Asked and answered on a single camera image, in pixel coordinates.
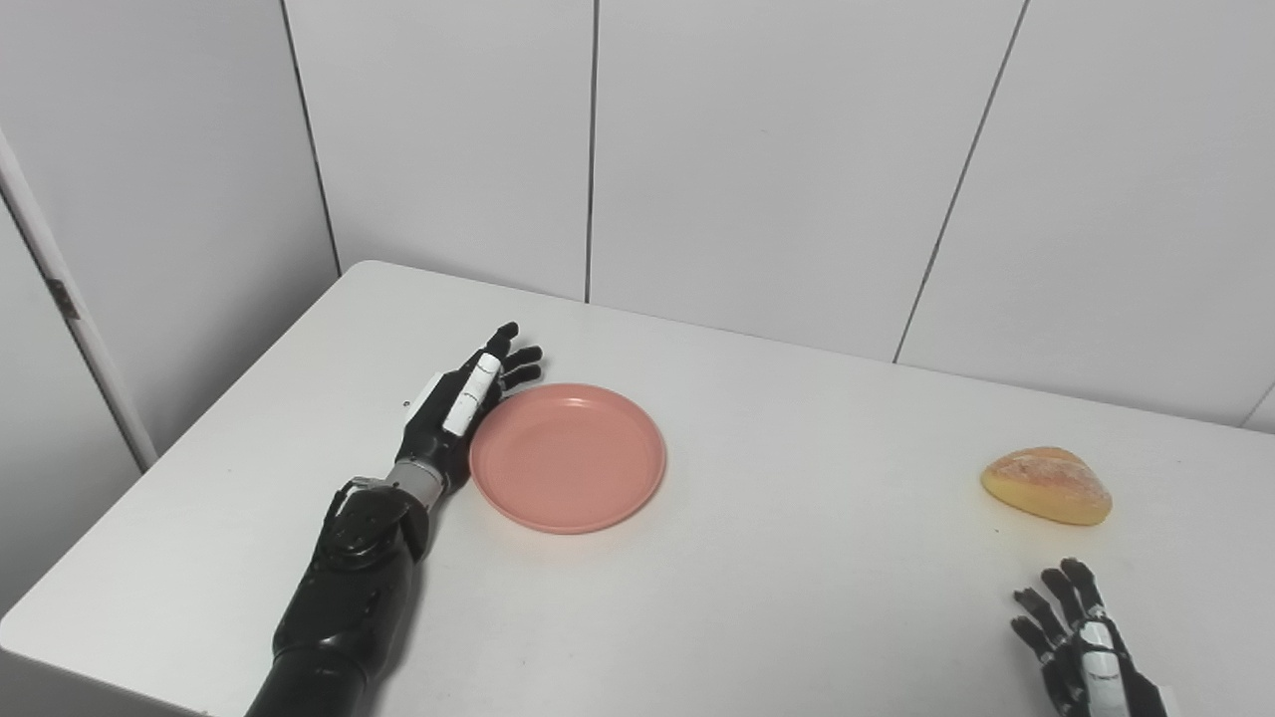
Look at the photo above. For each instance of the golden bread roll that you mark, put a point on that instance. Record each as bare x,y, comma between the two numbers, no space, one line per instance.
1046,486

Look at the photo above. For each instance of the pink round plate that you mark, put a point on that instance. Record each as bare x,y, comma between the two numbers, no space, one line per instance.
568,458

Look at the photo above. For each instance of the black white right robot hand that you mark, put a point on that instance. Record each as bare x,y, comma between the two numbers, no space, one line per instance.
1096,667

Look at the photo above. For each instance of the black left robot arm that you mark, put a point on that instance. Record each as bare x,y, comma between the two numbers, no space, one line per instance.
349,597

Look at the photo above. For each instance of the small grey wall bracket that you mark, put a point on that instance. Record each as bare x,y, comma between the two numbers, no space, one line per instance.
62,299

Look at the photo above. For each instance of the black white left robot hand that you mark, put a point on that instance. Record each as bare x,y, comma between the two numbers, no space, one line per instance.
433,433

